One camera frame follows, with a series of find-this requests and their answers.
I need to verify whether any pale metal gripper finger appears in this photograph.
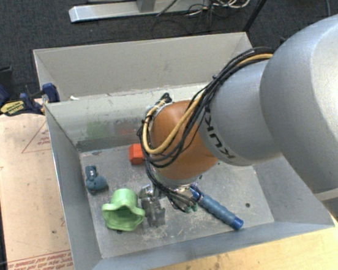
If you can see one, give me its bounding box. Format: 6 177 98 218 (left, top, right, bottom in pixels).
140 194 168 228
136 184 155 200

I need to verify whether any green plastic cup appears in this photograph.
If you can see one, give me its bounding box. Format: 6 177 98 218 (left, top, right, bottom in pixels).
99 186 148 235

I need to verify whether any orange-red block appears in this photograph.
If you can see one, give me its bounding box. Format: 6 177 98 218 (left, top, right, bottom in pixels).
127 142 146 167

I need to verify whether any blue-grey toy animal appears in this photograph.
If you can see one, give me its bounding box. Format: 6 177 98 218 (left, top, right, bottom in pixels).
82 162 110 197

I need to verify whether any brown cardboard board red print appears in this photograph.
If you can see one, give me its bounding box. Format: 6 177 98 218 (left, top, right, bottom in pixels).
0 96 75 270

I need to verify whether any grey metal bin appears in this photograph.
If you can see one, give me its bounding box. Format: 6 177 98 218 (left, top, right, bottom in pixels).
32 13 338 270

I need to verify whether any blue ribbed tool handle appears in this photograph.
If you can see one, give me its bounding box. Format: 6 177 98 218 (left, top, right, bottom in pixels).
190 181 246 236

